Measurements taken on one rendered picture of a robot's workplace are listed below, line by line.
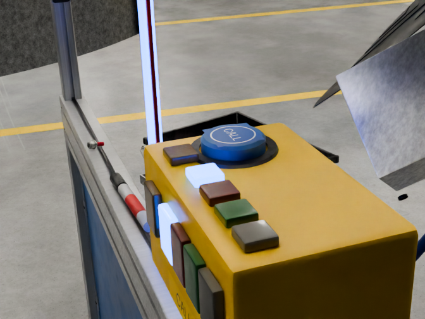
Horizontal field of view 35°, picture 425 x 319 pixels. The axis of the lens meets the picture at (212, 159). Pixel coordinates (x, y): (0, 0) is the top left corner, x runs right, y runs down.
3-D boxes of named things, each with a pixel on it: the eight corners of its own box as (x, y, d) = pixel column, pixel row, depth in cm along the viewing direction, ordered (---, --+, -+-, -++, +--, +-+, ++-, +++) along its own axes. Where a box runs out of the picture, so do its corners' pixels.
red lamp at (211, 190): (241, 202, 36) (241, 192, 36) (209, 208, 36) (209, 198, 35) (229, 188, 38) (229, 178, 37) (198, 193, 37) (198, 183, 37)
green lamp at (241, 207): (259, 223, 34) (259, 212, 34) (226, 230, 33) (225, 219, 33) (246, 207, 36) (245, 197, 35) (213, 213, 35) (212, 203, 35)
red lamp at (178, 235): (194, 287, 37) (191, 239, 36) (183, 290, 37) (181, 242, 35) (182, 266, 39) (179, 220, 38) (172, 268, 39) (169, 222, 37)
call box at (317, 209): (405, 393, 37) (424, 223, 33) (234, 447, 34) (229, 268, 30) (281, 249, 51) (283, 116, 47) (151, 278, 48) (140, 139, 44)
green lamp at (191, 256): (209, 312, 35) (207, 262, 34) (198, 316, 35) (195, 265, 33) (195, 289, 37) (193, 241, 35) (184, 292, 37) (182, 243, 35)
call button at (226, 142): (276, 164, 41) (276, 138, 41) (214, 176, 40) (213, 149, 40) (250, 140, 45) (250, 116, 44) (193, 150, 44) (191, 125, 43)
